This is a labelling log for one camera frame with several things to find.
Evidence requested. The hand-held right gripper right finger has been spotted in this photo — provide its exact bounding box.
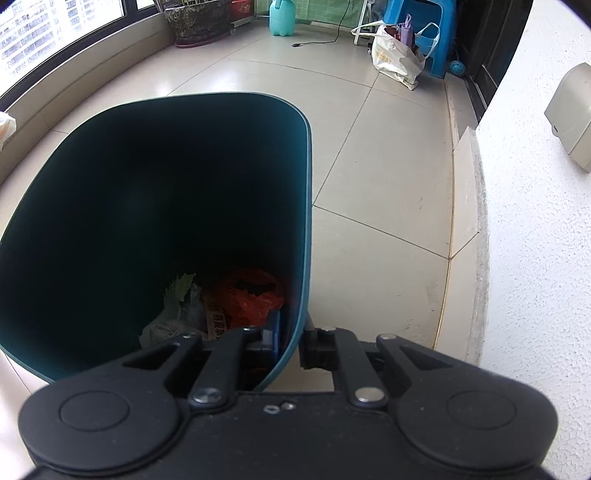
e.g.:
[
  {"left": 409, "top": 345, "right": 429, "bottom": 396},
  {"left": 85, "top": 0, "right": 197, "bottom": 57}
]
[{"left": 299, "top": 325, "right": 455, "bottom": 409}]

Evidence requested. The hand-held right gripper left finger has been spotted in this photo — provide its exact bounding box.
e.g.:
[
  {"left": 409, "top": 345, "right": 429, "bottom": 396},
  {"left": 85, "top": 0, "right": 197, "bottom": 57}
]
[{"left": 122, "top": 310, "right": 282, "bottom": 411}]

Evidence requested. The orange plastic bag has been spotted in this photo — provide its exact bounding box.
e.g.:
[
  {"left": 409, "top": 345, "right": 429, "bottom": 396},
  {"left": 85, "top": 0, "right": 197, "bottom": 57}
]
[{"left": 212, "top": 268, "right": 286, "bottom": 333}]

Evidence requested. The purple white biscuit packet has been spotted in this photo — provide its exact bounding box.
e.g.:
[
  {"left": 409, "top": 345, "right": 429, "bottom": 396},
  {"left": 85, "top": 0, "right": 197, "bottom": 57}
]
[{"left": 201, "top": 293, "right": 232, "bottom": 342}]

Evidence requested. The white tissue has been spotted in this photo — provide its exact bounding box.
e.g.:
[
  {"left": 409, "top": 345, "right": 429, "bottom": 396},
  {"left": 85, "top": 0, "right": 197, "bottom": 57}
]
[{"left": 139, "top": 318, "right": 197, "bottom": 349}]

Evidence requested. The teal plastic bin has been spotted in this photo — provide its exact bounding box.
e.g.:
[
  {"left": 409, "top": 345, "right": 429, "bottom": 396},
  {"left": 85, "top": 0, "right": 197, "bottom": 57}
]
[{"left": 0, "top": 92, "right": 314, "bottom": 393}]

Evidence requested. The white tote bag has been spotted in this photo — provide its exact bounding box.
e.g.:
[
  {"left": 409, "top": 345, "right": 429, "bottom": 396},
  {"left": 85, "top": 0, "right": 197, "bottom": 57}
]
[{"left": 352, "top": 21, "right": 441, "bottom": 90}]

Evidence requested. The red pot saucer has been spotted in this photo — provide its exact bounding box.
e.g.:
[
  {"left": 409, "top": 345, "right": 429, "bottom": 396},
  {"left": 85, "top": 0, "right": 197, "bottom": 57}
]
[{"left": 174, "top": 34, "right": 232, "bottom": 48}]

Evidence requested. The teal spray bottle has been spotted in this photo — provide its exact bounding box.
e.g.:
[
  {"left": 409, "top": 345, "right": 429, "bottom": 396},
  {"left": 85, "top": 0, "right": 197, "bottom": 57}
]
[{"left": 269, "top": 0, "right": 298, "bottom": 37}]

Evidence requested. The patterned ceramic flower pot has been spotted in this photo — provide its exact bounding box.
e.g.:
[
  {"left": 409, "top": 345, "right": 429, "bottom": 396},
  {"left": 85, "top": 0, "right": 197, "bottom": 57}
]
[{"left": 164, "top": 0, "right": 232, "bottom": 44}]

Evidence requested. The blue plastic stool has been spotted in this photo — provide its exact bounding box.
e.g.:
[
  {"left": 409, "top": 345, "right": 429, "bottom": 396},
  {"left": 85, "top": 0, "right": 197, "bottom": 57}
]
[{"left": 383, "top": 0, "right": 455, "bottom": 78}]

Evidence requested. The dark sliding door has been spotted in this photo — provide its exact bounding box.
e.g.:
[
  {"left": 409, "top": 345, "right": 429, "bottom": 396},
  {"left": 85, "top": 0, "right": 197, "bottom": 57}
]
[{"left": 455, "top": 0, "right": 534, "bottom": 123}]

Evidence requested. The black power cable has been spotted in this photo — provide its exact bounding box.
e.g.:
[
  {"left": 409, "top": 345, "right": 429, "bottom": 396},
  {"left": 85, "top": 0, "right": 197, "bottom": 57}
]
[{"left": 292, "top": 9, "right": 352, "bottom": 48}]

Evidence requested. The beige wall socket cover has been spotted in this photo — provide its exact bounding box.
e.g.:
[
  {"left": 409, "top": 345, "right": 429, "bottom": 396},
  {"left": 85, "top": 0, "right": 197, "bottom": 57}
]
[{"left": 544, "top": 62, "right": 591, "bottom": 172}]

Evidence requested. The black window frame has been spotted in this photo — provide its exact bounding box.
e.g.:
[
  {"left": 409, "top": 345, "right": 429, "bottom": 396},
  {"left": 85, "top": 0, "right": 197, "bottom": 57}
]
[{"left": 0, "top": 0, "right": 167, "bottom": 109}]

